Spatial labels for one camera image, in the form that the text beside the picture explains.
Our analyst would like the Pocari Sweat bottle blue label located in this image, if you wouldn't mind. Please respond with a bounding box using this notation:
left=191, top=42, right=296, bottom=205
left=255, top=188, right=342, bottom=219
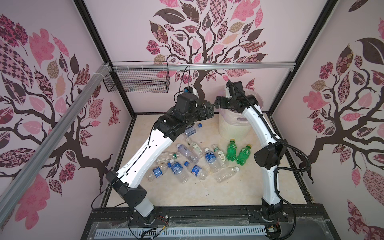
left=205, top=148, right=221, bottom=173

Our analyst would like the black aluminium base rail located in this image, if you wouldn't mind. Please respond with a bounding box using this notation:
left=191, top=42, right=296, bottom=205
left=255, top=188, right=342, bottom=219
left=87, top=204, right=329, bottom=226

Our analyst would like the silver aluminium rail left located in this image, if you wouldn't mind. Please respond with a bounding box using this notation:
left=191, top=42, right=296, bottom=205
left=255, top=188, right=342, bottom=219
left=1, top=63, right=111, bottom=224

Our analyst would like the silver aluminium rail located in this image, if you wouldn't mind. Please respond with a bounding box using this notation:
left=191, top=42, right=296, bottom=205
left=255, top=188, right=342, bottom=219
left=1, top=63, right=111, bottom=224
left=113, top=62, right=296, bottom=71

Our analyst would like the square clear bottle green ring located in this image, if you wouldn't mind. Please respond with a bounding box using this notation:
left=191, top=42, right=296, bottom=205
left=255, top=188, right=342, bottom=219
left=157, top=151, right=182, bottom=164

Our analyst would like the white ribbed waste bin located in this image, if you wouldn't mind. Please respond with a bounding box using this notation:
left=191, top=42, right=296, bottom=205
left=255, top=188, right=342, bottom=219
left=218, top=115, right=252, bottom=141

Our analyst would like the blue cap pale label bottle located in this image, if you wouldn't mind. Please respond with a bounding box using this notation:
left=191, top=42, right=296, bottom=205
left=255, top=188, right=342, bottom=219
left=183, top=123, right=203, bottom=138

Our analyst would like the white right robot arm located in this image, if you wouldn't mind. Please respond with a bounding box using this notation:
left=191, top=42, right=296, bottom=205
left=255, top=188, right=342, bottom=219
left=215, top=81, right=287, bottom=222

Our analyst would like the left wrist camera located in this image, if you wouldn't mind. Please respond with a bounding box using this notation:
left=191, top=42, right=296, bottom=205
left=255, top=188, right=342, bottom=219
left=184, top=86, right=199, bottom=97

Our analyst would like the black corrugated cable conduit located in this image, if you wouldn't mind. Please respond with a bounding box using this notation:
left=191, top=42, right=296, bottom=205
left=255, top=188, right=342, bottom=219
left=226, top=80, right=312, bottom=240

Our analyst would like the green soda bottle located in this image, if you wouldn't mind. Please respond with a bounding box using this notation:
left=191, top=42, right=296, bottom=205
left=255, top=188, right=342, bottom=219
left=226, top=139, right=237, bottom=162
left=236, top=145, right=252, bottom=166

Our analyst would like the black wire mesh basket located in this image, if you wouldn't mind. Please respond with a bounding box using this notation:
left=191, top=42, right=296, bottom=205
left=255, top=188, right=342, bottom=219
left=103, top=60, right=171, bottom=94

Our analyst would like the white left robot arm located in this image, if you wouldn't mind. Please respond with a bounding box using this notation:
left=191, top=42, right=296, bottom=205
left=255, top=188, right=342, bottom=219
left=107, top=93, right=215, bottom=219

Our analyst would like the Pepsi label water bottle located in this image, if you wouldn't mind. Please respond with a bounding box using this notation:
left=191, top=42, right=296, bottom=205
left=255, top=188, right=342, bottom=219
left=146, top=163, right=171, bottom=182

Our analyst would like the white slotted cable duct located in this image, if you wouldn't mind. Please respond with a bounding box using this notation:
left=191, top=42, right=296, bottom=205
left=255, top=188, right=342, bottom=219
left=93, top=226, right=267, bottom=240

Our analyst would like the clear bottle white green label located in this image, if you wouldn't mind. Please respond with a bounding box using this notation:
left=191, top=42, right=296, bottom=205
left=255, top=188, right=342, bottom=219
left=186, top=138, right=205, bottom=159

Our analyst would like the silver aluminium rail back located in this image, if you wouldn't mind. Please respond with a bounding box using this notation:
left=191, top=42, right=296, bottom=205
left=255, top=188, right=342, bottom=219
left=113, top=62, right=296, bottom=71

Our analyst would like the clear empty bottle white cap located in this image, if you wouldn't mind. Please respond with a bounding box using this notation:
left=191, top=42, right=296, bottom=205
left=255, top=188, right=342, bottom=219
left=214, top=167, right=240, bottom=183

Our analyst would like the green soda bottle right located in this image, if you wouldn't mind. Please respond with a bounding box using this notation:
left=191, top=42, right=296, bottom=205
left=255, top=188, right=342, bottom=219
left=236, top=145, right=252, bottom=166

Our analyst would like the white cap blue label bottle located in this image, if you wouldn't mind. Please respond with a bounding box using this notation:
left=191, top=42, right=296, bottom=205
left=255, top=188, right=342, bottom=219
left=170, top=160, right=189, bottom=184

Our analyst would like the pink plastic bin liner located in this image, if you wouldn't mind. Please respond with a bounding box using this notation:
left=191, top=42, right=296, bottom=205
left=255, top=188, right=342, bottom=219
left=219, top=89, right=264, bottom=127

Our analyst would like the green soda bottle left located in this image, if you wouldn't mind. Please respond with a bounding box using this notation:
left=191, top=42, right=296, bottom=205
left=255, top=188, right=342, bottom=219
left=226, top=139, right=237, bottom=162

